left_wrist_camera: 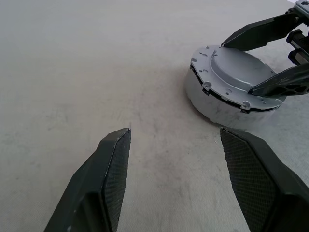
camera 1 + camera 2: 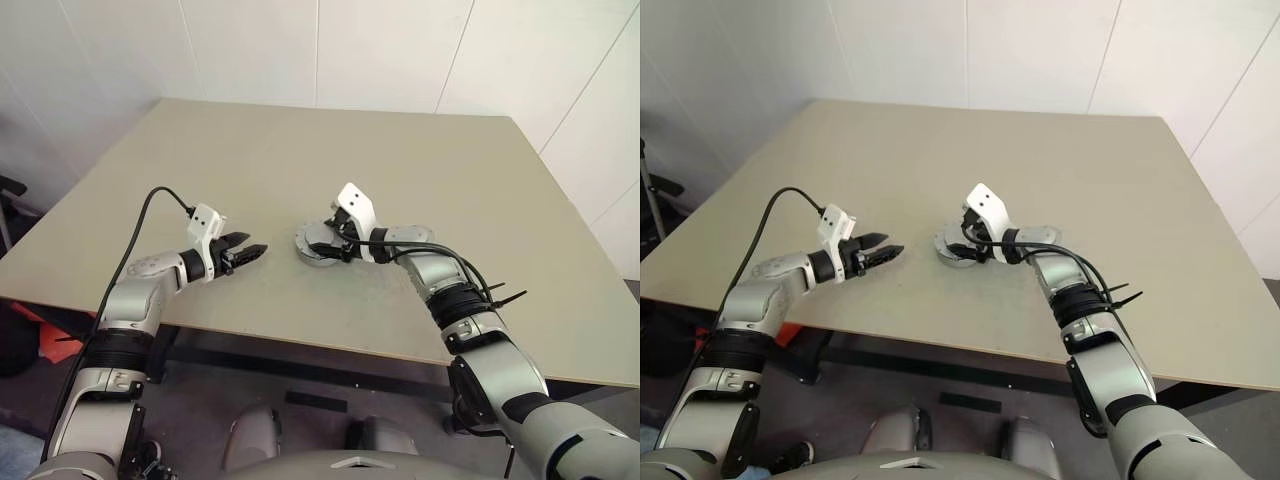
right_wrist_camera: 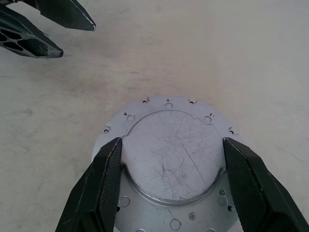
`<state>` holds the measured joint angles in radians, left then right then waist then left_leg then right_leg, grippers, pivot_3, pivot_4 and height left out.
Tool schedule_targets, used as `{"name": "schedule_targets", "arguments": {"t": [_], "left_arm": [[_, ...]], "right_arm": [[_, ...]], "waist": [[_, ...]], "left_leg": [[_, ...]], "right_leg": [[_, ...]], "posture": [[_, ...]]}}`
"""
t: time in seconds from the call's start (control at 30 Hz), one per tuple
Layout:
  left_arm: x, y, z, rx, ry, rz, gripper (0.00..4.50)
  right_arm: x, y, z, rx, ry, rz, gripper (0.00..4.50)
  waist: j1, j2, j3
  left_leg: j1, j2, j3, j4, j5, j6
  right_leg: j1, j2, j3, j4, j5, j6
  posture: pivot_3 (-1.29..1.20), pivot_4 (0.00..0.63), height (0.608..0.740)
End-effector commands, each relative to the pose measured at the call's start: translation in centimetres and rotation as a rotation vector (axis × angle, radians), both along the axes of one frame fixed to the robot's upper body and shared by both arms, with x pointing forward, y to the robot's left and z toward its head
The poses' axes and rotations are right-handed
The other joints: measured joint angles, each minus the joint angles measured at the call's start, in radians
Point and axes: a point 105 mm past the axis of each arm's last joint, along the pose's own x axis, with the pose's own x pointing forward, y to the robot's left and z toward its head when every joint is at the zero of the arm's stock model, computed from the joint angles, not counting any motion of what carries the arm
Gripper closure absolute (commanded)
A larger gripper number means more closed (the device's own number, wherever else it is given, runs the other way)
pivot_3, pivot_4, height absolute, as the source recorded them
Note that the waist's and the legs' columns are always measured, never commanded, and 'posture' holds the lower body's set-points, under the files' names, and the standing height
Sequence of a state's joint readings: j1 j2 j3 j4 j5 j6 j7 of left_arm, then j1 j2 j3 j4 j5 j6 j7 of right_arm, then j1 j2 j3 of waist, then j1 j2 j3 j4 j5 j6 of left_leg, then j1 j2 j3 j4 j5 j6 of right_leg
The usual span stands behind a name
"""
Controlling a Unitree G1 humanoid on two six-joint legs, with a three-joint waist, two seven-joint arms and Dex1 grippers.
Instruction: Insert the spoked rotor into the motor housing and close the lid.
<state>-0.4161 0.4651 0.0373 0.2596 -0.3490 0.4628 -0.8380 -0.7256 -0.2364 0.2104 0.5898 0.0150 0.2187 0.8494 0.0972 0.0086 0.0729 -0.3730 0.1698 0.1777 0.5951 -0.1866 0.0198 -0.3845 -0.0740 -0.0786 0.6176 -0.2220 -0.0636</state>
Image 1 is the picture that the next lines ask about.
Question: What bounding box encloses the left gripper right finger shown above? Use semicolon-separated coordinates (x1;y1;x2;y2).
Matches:
220;127;309;232

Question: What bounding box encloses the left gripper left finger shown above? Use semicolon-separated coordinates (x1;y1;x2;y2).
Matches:
43;127;132;232

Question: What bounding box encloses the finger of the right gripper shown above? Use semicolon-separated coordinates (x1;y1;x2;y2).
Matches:
248;63;309;98
221;10;303;52

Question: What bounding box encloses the grey round motor lid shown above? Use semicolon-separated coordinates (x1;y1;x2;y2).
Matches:
190;44;288;113

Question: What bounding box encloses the round silver motor housing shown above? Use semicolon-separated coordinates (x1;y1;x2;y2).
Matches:
185;69;282;129

